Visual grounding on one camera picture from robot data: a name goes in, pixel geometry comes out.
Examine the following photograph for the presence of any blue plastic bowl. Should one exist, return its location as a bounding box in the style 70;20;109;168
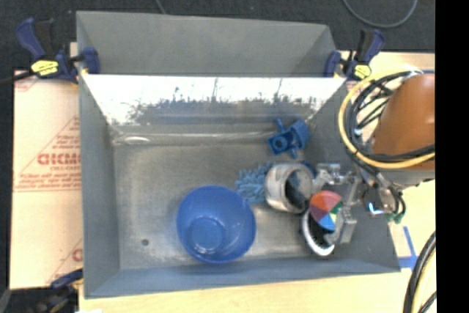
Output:
175;185;257;265

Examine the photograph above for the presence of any grey metal bin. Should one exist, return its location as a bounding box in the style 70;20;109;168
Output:
75;10;402;300

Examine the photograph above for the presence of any brown cardboard board red print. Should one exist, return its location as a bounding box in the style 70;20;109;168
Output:
9;69;84;290

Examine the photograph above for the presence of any blue fluffy cloth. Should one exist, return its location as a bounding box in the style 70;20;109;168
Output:
234;161;275;205

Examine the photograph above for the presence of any silver metal cup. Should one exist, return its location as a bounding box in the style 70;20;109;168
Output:
264;162;315;215

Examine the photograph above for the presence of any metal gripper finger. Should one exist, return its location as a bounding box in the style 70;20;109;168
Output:
325;207;358;246
314;163;357;191

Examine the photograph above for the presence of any blue plastic toy piece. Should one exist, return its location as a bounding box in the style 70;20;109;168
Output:
267;117;312;160

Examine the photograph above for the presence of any multicoloured ball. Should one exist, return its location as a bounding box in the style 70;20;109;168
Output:
309;190;344;232

